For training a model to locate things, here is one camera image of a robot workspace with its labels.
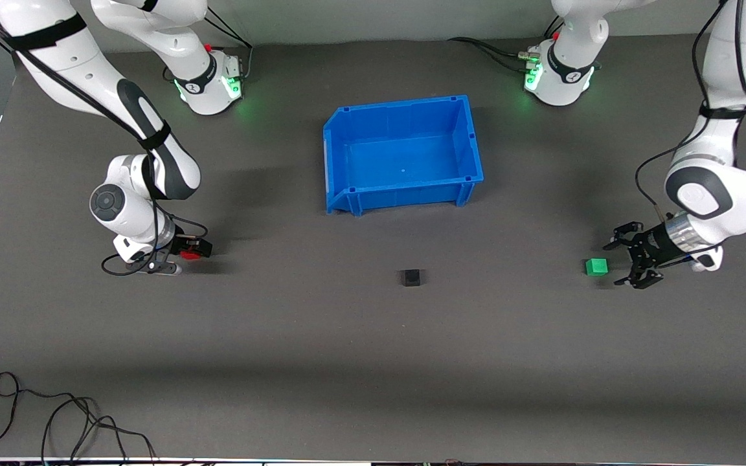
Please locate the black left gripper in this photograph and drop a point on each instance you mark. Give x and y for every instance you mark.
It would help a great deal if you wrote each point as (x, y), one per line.
(652, 248)

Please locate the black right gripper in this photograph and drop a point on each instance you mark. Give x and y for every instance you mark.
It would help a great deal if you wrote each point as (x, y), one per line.
(183, 244)

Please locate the red cube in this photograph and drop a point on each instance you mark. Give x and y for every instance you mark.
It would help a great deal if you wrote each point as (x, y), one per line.
(190, 255)

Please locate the green cube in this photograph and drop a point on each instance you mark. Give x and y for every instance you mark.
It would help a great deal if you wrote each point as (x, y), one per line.
(596, 266)

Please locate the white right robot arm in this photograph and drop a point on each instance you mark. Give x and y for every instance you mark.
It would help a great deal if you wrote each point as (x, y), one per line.
(56, 61)

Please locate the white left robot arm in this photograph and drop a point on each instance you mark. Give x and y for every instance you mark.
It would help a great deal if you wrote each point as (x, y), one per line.
(726, 191)

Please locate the black cube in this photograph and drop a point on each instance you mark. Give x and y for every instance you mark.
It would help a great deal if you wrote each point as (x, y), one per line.
(411, 278)

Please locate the dark grey table mat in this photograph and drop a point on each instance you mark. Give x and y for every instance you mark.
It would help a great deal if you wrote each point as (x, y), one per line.
(282, 323)

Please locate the blue plastic storage bin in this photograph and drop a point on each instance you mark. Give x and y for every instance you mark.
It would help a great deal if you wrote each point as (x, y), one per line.
(405, 152)

